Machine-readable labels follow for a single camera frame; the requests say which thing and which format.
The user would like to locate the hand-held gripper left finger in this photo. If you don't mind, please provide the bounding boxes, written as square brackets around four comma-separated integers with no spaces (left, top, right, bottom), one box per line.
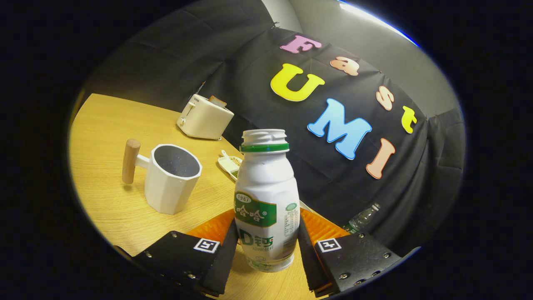
[132,208,240,297]

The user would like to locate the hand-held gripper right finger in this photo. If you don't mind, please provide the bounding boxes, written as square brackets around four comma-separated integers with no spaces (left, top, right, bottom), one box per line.
[296,207,403,297]

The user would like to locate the white cup wooden handle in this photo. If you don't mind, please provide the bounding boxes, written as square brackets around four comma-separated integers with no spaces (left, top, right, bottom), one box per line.
[122,139,203,215]

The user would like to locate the white juice bottle green label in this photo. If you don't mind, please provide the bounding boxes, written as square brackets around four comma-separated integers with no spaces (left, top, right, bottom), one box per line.
[234,129,301,273]

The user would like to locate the clear plastic water bottle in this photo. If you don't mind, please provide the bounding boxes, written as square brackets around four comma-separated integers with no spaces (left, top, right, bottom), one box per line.
[342,203,381,234]

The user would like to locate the white divided bean dish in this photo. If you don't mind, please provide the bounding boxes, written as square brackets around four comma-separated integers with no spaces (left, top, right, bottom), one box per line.
[218,150,243,182]

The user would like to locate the cream toaster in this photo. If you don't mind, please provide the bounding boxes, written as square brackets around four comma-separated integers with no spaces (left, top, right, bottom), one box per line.
[177,94,234,140]

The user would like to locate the wooden table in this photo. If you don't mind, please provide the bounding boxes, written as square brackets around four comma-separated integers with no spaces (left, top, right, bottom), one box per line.
[69,93,334,300]

